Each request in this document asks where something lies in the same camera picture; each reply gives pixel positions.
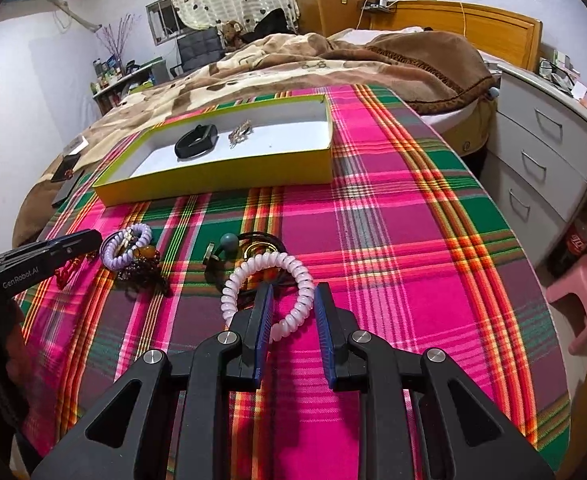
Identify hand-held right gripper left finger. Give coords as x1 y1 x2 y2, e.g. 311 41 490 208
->
31 284 275 480

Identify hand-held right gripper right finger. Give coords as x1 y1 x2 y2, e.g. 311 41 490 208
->
314 282 557 480

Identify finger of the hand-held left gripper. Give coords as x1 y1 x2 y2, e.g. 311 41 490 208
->
0 229 104 277

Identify red bead bracelet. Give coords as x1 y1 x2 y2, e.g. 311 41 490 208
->
54 255 97 289

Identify purple spiral hair tie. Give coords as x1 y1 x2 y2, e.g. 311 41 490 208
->
100 223 153 269

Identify pink spiral hair tie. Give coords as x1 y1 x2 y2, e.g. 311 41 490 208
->
221 253 315 344

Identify dark beaded bracelet amber beads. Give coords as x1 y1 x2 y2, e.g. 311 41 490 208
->
118 246 173 297

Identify gold ring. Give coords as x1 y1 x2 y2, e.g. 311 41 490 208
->
244 242 279 261

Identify black hair tie green ball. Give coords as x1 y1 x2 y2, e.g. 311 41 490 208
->
202 231 287 292

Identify yellow cardboard box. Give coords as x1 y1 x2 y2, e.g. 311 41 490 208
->
92 92 335 207

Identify black smartphone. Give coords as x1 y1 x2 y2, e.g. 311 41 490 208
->
52 154 82 181
51 167 86 207

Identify pink plaid cloth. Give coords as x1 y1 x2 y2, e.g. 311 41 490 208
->
14 84 572 467

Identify black wristband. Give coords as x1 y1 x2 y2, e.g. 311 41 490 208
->
174 124 220 160

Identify white cluttered desk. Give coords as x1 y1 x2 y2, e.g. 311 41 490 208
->
91 57 169 116

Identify silver hair clip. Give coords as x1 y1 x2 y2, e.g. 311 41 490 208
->
228 119 254 149

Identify purple flower branches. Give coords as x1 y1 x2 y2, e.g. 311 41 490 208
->
96 14 142 61

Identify black office chair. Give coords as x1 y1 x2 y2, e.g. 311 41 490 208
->
171 27 225 79

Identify window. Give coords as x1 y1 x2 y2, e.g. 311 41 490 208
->
146 0 184 46

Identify pink plastic stool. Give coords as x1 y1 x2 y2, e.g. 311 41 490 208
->
546 254 587 356

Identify brown teddy bear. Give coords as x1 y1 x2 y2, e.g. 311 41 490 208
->
218 20 247 52

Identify red label soda bottle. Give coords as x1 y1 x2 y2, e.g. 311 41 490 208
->
548 220 587 277

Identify brown plush blanket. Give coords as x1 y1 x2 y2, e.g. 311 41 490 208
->
12 30 497 248

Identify white drawer dresser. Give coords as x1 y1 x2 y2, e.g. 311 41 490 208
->
481 62 587 272

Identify black bag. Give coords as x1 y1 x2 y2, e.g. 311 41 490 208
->
254 8 295 36

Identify white pillow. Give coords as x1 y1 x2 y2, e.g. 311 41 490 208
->
346 26 425 44

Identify eyeglasses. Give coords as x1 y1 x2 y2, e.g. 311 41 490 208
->
540 57 575 87

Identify wooden bed headboard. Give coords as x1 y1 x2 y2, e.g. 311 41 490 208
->
368 0 544 74

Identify small wall shelf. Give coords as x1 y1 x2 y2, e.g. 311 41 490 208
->
358 0 399 14

